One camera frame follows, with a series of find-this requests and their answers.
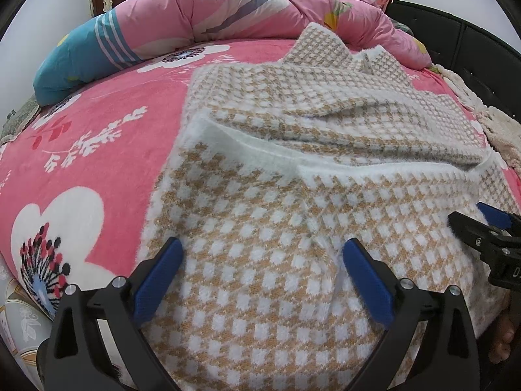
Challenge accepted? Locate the black padded headboard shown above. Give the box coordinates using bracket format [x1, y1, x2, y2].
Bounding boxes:
[385, 0, 521, 109]

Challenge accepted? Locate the person's right hand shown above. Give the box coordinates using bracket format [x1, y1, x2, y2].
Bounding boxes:
[487, 293, 519, 364]

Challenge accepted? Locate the cream fluffy cloth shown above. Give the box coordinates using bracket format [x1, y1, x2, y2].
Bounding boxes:
[431, 63, 521, 172]

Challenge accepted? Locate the pink floral bed sheet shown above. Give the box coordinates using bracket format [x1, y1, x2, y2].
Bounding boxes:
[0, 38, 521, 375]

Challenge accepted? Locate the green patterned cloth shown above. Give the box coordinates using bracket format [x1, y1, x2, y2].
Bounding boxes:
[0, 95, 41, 141]

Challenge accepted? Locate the beige houndstooth knit coat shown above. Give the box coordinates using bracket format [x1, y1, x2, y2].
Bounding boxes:
[136, 22, 515, 391]

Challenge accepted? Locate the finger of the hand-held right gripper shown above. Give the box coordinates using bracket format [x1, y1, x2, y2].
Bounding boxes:
[447, 211, 505, 259]
[476, 201, 521, 237]

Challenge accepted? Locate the pink and blue quilt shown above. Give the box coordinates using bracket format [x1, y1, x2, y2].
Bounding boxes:
[33, 0, 432, 104]

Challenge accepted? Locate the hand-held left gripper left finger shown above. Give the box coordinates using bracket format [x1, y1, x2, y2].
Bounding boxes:
[44, 236, 185, 391]

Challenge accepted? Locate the grey floral mattress cover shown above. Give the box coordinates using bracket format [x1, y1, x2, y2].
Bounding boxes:
[0, 269, 58, 379]

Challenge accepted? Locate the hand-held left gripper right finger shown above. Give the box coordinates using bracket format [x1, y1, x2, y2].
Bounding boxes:
[342, 237, 482, 391]

